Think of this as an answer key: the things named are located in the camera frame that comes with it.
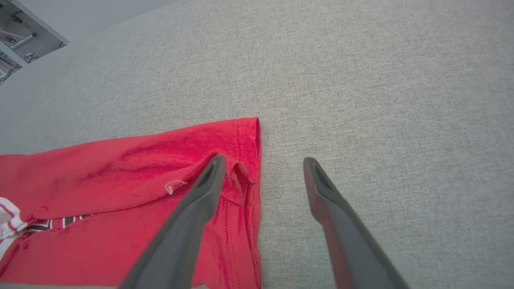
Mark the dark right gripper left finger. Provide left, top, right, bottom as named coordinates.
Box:
left=118, top=155, right=227, bottom=289

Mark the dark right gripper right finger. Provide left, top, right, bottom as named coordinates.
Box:
left=303, top=157, right=410, bottom=289

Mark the red sports jersey garment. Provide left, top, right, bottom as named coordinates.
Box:
left=0, top=117, right=263, bottom=289

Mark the grey fabric sofa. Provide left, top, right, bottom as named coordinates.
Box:
left=0, top=0, right=514, bottom=289

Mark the white metal frame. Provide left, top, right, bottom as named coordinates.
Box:
left=0, top=0, right=70, bottom=85

